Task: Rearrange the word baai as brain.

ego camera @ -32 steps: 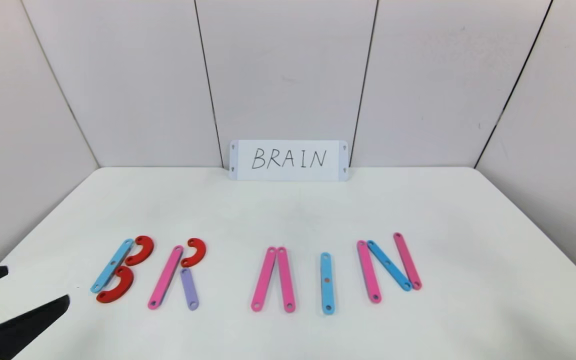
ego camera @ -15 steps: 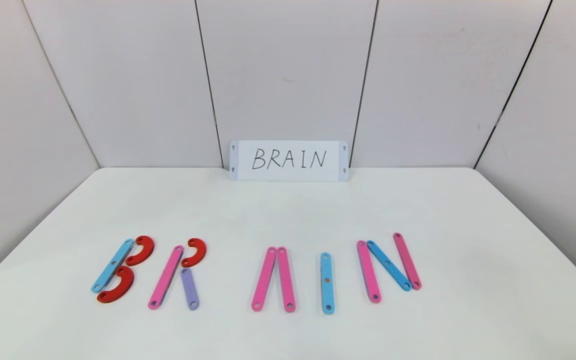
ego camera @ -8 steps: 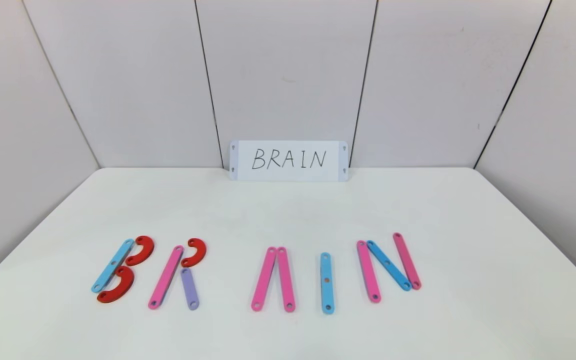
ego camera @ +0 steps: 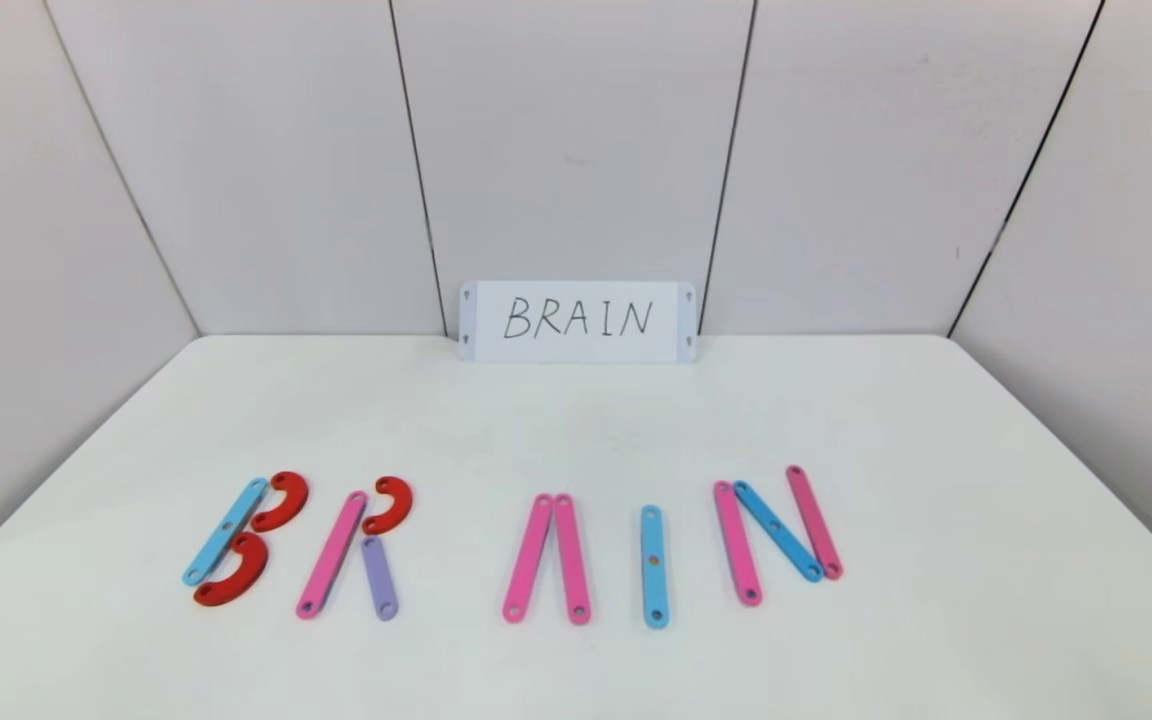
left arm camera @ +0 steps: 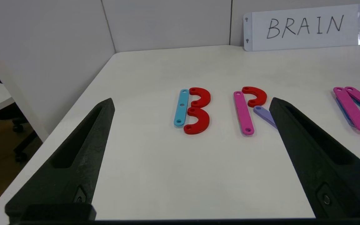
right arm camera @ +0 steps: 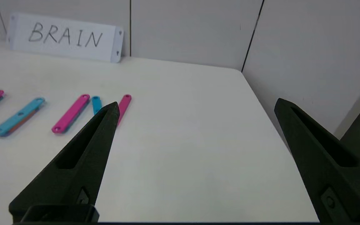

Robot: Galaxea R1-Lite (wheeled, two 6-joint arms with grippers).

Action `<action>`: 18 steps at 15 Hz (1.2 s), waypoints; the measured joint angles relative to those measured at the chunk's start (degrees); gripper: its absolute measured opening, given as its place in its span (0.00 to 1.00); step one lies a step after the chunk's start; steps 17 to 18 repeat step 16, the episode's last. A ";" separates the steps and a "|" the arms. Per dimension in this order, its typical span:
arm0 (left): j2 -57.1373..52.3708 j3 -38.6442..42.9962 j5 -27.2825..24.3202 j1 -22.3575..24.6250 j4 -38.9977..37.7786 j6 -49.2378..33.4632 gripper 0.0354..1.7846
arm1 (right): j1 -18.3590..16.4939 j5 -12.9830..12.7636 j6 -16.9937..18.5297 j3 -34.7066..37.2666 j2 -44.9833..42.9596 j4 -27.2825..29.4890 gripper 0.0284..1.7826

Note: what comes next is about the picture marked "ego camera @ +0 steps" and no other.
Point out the white BRAIN sign card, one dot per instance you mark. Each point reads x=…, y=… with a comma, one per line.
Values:
x=576, y=345

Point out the long pink bar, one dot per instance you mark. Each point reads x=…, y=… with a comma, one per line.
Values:
x=528, y=558
x=572, y=560
x=814, y=522
x=332, y=555
x=737, y=544

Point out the short purple bar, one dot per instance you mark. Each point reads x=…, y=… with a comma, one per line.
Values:
x=379, y=578

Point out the blue three-hole bar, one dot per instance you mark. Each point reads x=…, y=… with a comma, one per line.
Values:
x=778, y=531
x=654, y=566
x=226, y=530

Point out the red arc piece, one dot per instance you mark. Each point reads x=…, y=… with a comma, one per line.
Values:
x=294, y=498
x=254, y=572
x=399, y=503

